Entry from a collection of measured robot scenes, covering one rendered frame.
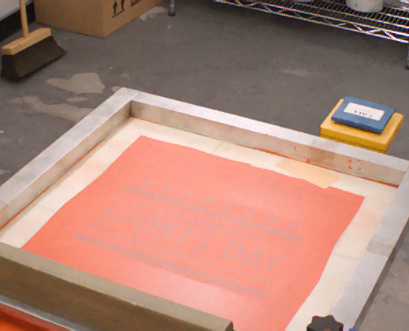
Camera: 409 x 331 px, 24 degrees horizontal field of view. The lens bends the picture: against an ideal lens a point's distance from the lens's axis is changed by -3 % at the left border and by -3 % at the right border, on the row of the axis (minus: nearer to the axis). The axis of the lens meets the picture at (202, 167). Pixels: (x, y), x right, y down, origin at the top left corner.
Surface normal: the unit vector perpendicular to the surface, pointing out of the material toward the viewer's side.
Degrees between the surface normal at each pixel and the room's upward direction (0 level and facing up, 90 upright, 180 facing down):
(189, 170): 0
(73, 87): 0
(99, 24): 90
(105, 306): 90
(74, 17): 91
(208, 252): 0
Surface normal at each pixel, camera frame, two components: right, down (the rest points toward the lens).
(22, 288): -0.42, 0.45
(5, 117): 0.04, -0.86
